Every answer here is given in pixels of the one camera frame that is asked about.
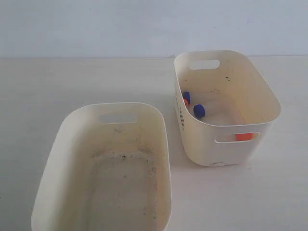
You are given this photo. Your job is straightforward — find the orange-capped tube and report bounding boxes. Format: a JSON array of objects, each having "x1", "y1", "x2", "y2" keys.
[
  {"x1": 183, "y1": 99, "x2": 189, "y2": 107},
  {"x1": 231, "y1": 115, "x2": 257, "y2": 141}
]

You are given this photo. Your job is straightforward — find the blue-capped tube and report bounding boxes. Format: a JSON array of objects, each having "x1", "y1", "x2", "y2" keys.
[
  {"x1": 182, "y1": 91, "x2": 217, "y2": 106},
  {"x1": 193, "y1": 103, "x2": 231, "y2": 126}
]

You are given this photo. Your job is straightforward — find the large cream plastic bin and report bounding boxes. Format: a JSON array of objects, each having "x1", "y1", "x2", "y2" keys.
[{"x1": 31, "y1": 103, "x2": 172, "y2": 231}]

